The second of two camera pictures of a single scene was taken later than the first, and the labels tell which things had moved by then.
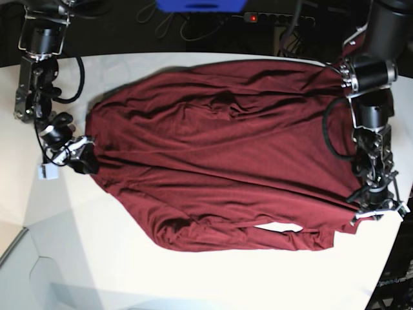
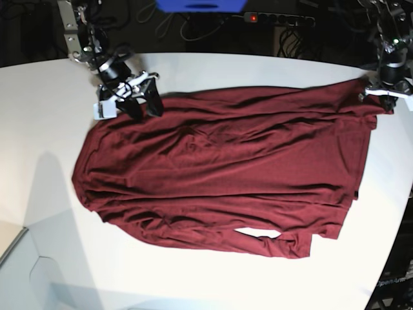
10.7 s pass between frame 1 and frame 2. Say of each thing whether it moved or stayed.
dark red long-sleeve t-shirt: moved
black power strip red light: stayed
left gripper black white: moved
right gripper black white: moved
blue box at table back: stayed
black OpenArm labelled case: stayed
